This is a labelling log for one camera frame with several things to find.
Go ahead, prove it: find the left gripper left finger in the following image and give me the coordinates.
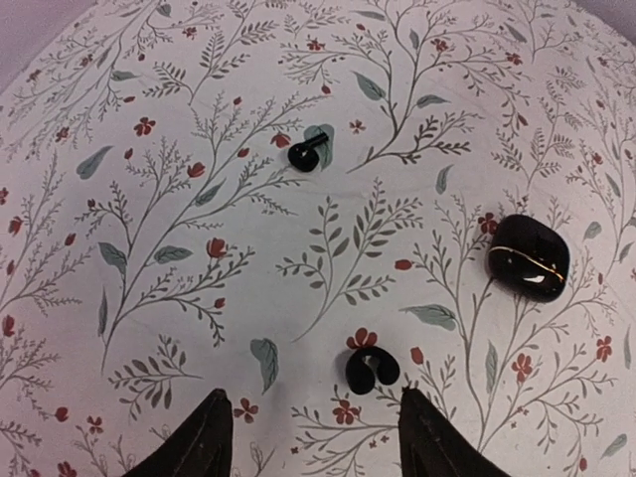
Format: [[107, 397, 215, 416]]
[[124, 389, 234, 477]]

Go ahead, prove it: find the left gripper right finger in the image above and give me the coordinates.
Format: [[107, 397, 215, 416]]
[[398, 388, 509, 477]]

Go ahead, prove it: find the black ear hook earbud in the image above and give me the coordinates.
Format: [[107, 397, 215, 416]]
[[345, 347, 400, 396]]

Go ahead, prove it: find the black earbud charging case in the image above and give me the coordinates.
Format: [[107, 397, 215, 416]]
[[486, 214, 570, 303]]

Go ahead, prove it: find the floral patterned table mat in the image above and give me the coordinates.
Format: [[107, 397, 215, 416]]
[[1, 1, 635, 476]]

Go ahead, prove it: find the black earbud with stem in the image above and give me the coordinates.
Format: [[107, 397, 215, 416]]
[[287, 132, 329, 173]]

